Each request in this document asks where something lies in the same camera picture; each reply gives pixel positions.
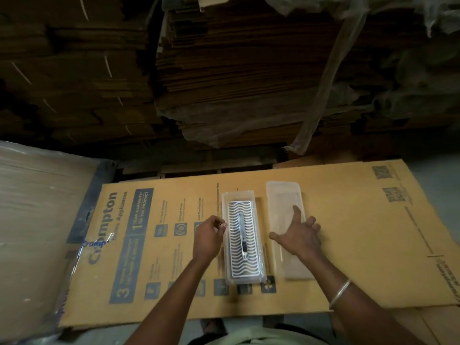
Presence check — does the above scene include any person's right hand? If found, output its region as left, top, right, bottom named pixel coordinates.
left=269, top=205, right=322, bottom=260

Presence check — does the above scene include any person's left hand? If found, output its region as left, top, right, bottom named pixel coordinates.
left=193, top=216, right=228, bottom=263

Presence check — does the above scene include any person's right forearm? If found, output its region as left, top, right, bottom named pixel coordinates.
left=295, top=248, right=417, bottom=345

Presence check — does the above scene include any person's left forearm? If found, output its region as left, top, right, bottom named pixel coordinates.
left=124, top=255, right=218, bottom=345

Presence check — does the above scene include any clear plastic tray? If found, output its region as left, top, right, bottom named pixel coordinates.
left=221, top=190, right=269, bottom=286

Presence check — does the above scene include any silver and black metal clip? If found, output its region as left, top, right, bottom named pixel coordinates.
left=237, top=212, right=249, bottom=262

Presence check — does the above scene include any white wavy striped plate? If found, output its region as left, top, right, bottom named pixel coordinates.
left=228, top=200, right=263, bottom=279

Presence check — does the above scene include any clear plastic lid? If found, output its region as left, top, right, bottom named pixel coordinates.
left=265, top=180, right=316, bottom=281

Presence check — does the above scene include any large printed flat cardboard box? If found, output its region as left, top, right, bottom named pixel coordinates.
left=57, top=159, right=460, bottom=329

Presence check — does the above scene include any silver metal bangle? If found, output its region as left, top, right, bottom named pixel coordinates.
left=328, top=279, right=352, bottom=310

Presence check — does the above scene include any light green shirt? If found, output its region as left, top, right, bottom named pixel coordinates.
left=187, top=325, right=340, bottom=345

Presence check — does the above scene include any film covered stack of cartons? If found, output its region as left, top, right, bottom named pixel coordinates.
left=155, top=0, right=376, bottom=149

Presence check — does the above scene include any hanging clear plastic film strip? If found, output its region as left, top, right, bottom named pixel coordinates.
left=283, top=9, right=369, bottom=156

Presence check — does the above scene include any plain flat cardboard sheet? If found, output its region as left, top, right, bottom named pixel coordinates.
left=331, top=305, right=460, bottom=345

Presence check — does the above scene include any plastic wrapped stack of sheets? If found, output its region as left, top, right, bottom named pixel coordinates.
left=0, top=140, right=116, bottom=345

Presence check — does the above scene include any dark stack of flattened cartons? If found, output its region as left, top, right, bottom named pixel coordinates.
left=0, top=0, right=163, bottom=149

